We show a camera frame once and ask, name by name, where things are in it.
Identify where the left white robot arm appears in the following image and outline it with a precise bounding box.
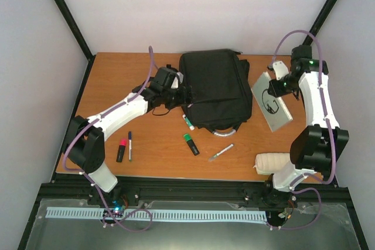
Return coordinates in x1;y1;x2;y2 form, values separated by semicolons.
63;66;192;205

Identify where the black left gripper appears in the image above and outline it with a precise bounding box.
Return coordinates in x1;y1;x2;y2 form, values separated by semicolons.
163;87;199;110

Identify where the black student backpack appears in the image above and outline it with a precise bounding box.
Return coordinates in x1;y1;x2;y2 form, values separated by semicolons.
179;49;253;137

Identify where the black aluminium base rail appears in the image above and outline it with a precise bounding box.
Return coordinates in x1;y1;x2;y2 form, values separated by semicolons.
36;174;353;210

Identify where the light blue cable duct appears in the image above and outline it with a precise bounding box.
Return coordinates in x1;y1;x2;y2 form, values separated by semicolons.
45;207;267;224

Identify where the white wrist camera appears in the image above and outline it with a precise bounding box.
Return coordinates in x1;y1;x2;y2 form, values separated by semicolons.
267;60;289;80
171;72;183;89

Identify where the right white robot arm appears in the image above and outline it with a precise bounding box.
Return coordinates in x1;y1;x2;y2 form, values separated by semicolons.
262;45;349;207

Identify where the beige pencil case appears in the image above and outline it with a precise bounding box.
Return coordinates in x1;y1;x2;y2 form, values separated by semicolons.
254;153;290;175

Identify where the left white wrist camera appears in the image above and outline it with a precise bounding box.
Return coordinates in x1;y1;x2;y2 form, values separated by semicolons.
171;72;183;89

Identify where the silver craft knife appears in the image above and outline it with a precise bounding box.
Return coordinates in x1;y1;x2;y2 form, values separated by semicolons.
209;143;234;162

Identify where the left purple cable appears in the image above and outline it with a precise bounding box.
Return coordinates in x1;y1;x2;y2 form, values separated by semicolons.
62;45;156;232

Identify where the pink highlighter marker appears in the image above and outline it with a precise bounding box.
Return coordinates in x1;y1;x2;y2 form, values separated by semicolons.
116;139;127;163

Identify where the green highlighter marker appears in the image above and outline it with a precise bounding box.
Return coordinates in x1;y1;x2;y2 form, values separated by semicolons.
183;133;200;156

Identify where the left black frame post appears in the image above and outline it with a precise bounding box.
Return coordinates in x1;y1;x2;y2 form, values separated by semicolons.
54;0;94;60

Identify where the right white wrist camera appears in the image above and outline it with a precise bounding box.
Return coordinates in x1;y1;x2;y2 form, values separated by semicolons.
267;60;289;80

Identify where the black frame post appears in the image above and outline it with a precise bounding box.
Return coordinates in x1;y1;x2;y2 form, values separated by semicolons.
54;0;94;60
294;0;357;60

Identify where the blue capped white pen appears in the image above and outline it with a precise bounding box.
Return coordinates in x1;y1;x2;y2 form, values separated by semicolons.
128;131;132;162

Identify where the grey notebook with circle logo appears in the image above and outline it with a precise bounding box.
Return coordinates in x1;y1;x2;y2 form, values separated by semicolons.
251;72;293;132

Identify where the right black frame post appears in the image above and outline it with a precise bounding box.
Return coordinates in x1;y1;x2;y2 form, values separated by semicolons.
294;0;357;60

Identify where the white glue stick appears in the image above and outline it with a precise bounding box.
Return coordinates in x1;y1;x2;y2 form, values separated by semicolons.
182;114;195;131

